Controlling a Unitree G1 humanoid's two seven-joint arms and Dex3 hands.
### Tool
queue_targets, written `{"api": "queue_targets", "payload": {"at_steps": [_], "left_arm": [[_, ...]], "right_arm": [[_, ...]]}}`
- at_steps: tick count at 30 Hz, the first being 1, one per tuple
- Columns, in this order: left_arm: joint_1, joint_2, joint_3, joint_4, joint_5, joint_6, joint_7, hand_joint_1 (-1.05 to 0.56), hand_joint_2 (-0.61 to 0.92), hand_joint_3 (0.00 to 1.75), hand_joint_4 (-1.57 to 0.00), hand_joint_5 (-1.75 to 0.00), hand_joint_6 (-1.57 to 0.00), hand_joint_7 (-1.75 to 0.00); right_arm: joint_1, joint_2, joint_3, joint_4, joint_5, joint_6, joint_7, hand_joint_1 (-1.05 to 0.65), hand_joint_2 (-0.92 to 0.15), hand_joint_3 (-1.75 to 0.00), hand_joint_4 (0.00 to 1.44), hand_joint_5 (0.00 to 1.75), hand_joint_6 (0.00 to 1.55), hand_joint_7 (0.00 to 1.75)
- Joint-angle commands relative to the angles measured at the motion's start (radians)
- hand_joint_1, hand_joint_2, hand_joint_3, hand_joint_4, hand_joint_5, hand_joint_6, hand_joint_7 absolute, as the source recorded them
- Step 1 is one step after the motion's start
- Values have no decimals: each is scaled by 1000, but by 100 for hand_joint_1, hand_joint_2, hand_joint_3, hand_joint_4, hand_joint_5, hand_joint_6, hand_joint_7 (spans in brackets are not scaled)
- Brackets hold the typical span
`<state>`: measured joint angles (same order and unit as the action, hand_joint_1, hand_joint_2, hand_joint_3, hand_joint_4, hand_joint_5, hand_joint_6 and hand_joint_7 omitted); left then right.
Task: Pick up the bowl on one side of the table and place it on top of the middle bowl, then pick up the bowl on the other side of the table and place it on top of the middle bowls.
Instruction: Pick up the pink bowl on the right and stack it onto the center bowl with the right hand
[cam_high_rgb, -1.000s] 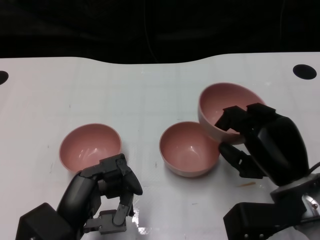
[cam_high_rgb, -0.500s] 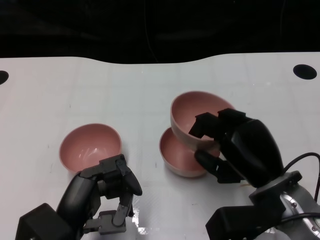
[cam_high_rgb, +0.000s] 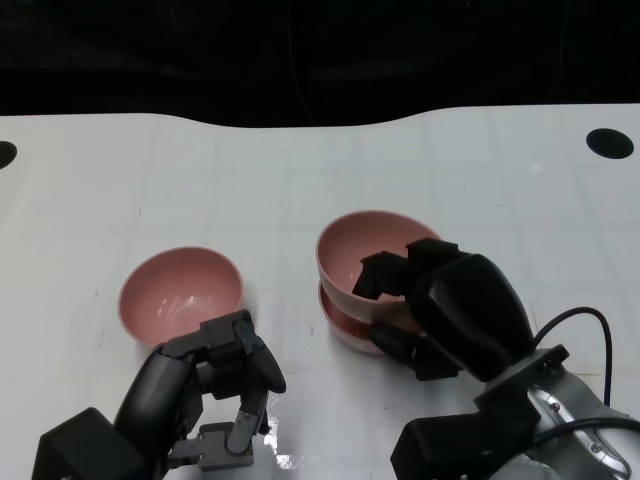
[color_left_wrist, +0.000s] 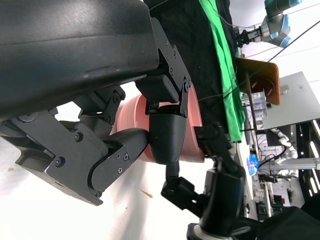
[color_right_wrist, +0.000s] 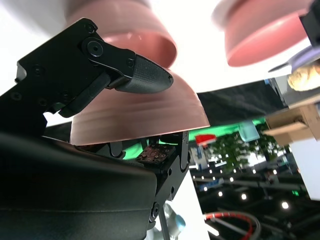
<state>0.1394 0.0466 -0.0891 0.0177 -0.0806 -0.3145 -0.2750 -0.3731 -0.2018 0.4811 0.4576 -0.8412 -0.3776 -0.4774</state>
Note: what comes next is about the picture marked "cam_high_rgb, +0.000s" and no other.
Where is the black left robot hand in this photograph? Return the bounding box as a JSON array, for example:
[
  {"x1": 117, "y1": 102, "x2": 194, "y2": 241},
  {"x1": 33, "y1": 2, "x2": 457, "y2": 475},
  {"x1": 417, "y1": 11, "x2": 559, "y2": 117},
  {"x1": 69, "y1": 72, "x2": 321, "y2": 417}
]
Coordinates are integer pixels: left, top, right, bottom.
[{"x1": 113, "y1": 308, "x2": 288, "y2": 474}]

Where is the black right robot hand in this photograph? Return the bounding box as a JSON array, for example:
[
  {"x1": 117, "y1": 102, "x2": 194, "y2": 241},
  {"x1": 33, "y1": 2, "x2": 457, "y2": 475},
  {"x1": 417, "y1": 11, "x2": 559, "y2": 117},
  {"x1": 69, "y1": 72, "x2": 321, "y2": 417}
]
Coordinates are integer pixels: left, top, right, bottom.
[{"x1": 352, "y1": 238, "x2": 539, "y2": 384}]

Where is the pink plastic bowl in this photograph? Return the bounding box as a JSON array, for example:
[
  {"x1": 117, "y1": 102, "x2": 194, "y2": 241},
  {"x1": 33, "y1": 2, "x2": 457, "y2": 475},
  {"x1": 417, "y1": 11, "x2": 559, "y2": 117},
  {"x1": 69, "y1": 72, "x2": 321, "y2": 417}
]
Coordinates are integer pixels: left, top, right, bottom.
[
  {"x1": 117, "y1": 245, "x2": 245, "y2": 347},
  {"x1": 314, "y1": 210, "x2": 446, "y2": 322},
  {"x1": 318, "y1": 279, "x2": 426, "y2": 357}
]

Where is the black backdrop cloth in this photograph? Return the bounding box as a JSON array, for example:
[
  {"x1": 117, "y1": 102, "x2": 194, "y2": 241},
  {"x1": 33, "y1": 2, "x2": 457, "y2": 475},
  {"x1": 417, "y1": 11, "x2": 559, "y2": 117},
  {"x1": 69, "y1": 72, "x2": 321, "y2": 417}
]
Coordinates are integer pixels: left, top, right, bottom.
[{"x1": 0, "y1": 0, "x2": 640, "y2": 129}]

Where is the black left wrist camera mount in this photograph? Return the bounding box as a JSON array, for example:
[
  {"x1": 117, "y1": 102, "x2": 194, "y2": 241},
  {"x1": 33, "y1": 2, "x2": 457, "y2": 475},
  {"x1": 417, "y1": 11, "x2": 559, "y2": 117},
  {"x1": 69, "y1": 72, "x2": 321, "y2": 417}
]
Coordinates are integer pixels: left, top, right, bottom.
[{"x1": 32, "y1": 407, "x2": 167, "y2": 480}]

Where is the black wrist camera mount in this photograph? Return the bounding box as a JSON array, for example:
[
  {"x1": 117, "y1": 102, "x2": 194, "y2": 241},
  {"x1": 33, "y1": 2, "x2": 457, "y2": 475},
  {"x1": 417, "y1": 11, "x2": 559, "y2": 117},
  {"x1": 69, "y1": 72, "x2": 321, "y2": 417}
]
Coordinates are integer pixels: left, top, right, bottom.
[
  {"x1": 32, "y1": 407, "x2": 167, "y2": 480},
  {"x1": 389, "y1": 344, "x2": 571, "y2": 480}
]

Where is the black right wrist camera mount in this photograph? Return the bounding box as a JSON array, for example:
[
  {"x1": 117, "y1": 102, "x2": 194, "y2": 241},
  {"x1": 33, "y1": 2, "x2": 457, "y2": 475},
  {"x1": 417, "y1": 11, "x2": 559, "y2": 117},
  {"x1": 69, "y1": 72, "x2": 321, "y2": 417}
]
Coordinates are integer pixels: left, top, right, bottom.
[{"x1": 389, "y1": 344, "x2": 571, "y2": 480}]

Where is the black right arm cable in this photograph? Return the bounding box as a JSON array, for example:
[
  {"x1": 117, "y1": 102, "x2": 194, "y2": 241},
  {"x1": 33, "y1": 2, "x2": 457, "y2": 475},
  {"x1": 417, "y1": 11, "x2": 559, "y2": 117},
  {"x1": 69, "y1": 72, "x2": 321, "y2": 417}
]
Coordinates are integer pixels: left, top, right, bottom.
[{"x1": 528, "y1": 306, "x2": 640, "y2": 444}]

